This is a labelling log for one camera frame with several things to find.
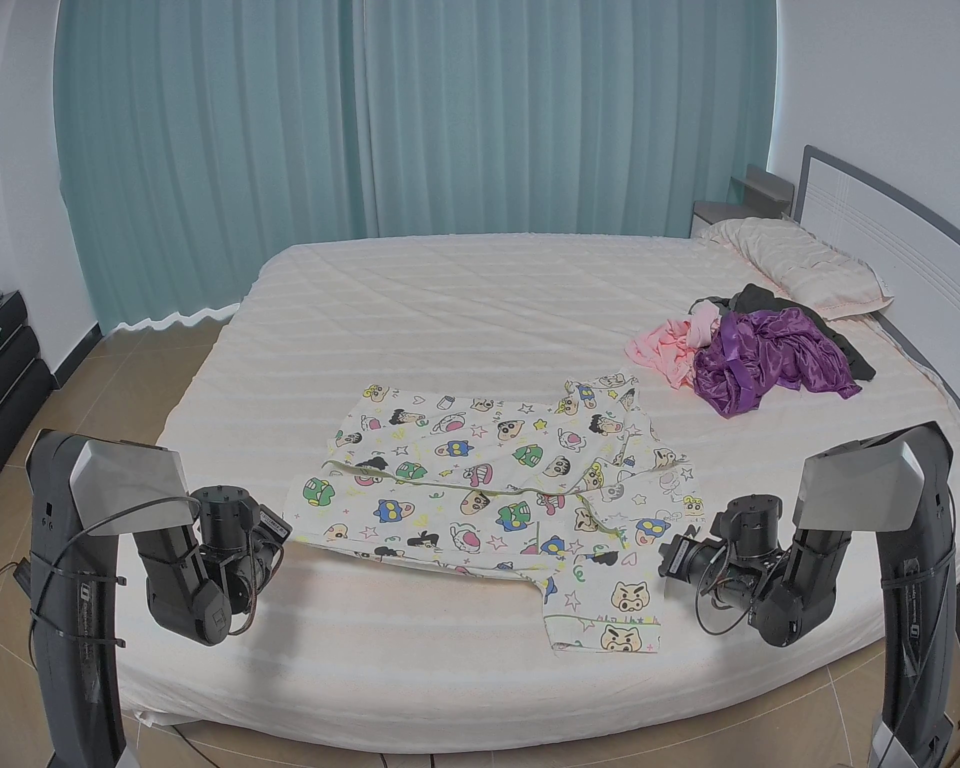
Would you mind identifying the pink garment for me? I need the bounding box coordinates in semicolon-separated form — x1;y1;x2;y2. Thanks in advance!
626;303;723;391

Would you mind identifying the white printed pyjama top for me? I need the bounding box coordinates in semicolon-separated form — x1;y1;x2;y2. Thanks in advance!
287;372;706;655

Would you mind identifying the bed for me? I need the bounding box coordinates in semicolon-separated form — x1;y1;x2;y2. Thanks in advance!
112;144;960;732

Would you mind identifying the grey bedside table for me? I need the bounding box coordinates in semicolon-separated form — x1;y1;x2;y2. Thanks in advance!
691;165;796;241

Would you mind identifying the cream pillow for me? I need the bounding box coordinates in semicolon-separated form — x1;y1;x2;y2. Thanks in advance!
697;217;897;324

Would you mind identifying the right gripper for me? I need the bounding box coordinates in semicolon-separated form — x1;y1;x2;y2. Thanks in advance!
658;532;723;599

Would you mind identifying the purple satin garment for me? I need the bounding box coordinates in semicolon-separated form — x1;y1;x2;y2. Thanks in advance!
693;311;864;420

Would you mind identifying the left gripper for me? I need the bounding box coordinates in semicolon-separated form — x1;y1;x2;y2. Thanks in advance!
247;508;292;590

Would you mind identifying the black chest of drawers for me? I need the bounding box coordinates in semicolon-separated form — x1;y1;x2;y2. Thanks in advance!
0;288;59;468

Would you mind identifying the black garment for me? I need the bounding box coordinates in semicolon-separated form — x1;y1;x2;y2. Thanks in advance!
705;283;879;384

